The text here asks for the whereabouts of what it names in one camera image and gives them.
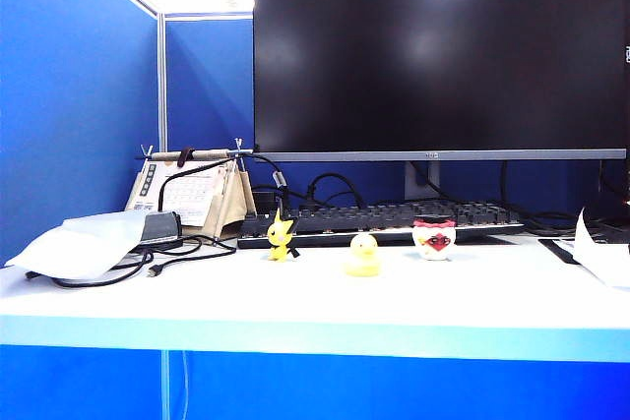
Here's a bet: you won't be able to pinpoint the white and red doll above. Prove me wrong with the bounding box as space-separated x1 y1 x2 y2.
411 217 458 263

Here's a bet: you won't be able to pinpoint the yellow pointy-eared mouse figure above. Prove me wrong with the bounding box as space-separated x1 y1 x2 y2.
266 207 301 263

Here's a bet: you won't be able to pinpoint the black mechanical keyboard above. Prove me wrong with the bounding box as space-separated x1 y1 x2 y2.
236 200 526 251

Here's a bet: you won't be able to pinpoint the beige fabric hanging organizer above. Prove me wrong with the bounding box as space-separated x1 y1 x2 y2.
205 153 259 240

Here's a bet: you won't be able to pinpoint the yellow rubber duck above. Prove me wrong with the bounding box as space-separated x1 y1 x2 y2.
343 233 384 278

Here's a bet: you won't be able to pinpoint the wooden rod with metal clips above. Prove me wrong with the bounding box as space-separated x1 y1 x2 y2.
136 137 255 162

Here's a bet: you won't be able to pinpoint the white desk calendar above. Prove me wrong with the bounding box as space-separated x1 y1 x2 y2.
124 160 223 227

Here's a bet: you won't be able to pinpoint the black grey adapter hub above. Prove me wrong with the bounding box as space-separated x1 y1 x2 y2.
141 210 185 246

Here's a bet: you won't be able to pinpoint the large black computer monitor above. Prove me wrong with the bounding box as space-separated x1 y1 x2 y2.
252 0 630 162

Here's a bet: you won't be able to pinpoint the white plastic bag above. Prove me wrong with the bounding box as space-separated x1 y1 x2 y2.
3 209 164 281

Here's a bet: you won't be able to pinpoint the black flat pad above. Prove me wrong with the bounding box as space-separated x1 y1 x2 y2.
537 237 583 267

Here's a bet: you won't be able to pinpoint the white paper sheet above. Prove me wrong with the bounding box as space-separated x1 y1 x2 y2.
572 207 630 290

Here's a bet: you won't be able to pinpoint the looped black cables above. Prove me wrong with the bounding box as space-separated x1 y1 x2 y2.
253 172 366 210

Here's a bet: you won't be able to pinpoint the black cable with ferrite bead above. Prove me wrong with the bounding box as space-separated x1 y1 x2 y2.
157 152 288 217

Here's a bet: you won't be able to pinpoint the black cable with usb plug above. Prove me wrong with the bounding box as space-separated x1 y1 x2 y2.
25 234 238 290

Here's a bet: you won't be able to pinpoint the silver partition post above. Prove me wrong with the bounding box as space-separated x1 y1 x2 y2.
157 11 169 152

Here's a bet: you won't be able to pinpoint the thin white hanging cable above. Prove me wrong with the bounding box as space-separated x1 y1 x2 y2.
180 350 191 420

